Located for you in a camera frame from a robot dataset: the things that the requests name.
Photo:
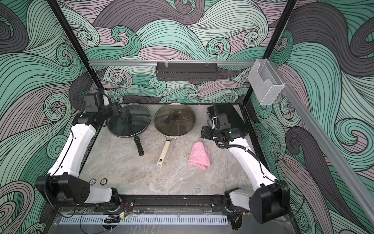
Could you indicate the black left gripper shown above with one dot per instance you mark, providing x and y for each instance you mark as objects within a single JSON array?
[{"x": 116, "y": 109}]

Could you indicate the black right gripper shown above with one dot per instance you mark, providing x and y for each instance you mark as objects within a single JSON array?
[{"x": 203, "y": 130}]

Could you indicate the pink cloth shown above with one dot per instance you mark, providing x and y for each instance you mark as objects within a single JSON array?
[{"x": 200, "y": 155}]

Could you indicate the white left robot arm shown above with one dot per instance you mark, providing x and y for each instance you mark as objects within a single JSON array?
[{"x": 61, "y": 186}]

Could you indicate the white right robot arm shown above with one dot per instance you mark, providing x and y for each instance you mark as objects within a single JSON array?
[{"x": 271, "y": 197}]

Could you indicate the black frying pan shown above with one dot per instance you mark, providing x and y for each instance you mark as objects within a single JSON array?
[{"x": 138, "y": 144}]

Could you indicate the black case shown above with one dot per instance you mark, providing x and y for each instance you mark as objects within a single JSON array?
[{"x": 231, "y": 124}]

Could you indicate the red poker chip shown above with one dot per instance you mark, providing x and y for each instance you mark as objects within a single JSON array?
[{"x": 104, "y": 181}]

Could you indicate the blue poker chip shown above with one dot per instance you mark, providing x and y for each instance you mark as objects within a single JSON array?
[{"x": 92, "y": 181}]

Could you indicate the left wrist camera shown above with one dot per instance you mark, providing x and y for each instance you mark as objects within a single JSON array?
[{"x": 105, "y": 97}]

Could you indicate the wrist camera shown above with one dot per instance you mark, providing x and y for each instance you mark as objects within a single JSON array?
[
  {"x": 222, "y": 122},
  {"x": 105, "y": 97}
]

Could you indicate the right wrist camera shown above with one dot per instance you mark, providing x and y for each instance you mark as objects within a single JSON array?
[{"x": 222, "y": 122}]

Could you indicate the black wall shelf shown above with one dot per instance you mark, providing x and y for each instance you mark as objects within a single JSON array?
[{"x": 187, "y": 72}]

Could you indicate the aluminium back rail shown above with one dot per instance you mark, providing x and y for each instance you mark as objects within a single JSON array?
[{"x": 133, "y": 62}]

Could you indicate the aluminium rail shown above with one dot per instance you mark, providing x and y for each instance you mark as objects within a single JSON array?
[
  {"x": 133, "y": 62},
  {"x": 363, "y": 196}
]

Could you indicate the clear wall bin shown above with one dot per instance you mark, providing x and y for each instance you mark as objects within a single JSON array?
[{"x": 265, "y": 80}]

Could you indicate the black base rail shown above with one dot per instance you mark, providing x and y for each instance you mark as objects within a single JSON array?
[{"x": 214, "y": 203}]

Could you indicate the white cable duct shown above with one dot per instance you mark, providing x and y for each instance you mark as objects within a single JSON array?
[{"x": 149, "y": 220}]

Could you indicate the aluminium right rail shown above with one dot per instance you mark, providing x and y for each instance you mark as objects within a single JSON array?
[{"x": 363, "y": 196}]

